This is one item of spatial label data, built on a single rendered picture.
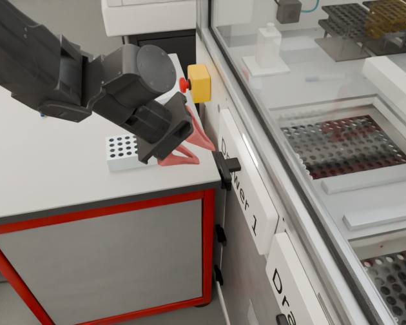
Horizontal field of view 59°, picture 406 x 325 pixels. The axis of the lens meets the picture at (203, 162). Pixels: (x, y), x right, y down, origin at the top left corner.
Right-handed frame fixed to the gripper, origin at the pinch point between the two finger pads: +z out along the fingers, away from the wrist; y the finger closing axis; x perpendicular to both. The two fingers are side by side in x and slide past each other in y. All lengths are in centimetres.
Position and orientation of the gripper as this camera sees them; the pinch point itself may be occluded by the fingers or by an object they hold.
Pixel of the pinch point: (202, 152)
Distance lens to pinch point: 57.3
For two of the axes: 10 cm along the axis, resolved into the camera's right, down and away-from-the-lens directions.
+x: -2.0, -6.9, 7.0
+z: 6.9, 4.1, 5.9
